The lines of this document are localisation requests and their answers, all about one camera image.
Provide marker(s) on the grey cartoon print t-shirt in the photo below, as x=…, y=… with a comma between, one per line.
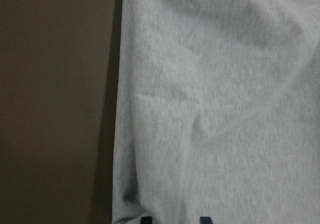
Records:
x=218, y=112

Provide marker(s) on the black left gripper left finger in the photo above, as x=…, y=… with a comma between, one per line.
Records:
x=146, y=220

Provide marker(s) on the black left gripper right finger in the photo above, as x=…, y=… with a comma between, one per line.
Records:
x=205, y=220

